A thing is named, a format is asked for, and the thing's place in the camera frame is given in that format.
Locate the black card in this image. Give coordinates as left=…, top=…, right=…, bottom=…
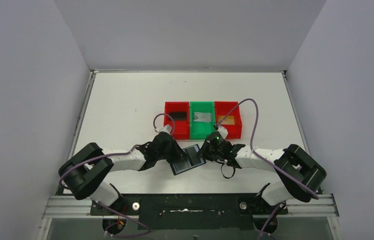
left=169, top=111, right=187, bottom=121
left=186, top=147, right=201, bottom=166

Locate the black leather card holder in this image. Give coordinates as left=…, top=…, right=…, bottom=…
left=170, top=144, right=206, bottom=176

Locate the green bin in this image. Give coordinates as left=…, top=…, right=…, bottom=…
left=189, top=101, right=216, bottom=140

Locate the red bin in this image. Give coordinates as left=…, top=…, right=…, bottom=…
left=214, top=101, right=243, bottom=140
left=164, top=101, right=190, bottom=140

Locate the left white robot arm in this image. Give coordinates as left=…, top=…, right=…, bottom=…
left=58, top=131, right=189, bottom=207

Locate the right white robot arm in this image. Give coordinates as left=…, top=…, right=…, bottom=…
left=198, top=131, right=327, bottom=206

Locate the gold card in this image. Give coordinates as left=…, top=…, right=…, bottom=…
left=218, top=115, right=236, bottom=125

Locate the silver card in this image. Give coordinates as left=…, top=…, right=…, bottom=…
left=193, top=112, right=212, bottom=123

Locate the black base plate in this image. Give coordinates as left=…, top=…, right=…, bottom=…
left=90, top=193, right=275, bottom=230

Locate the aluminium frame rail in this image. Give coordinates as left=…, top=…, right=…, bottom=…
left=36, top=194, right=343, bottom=240

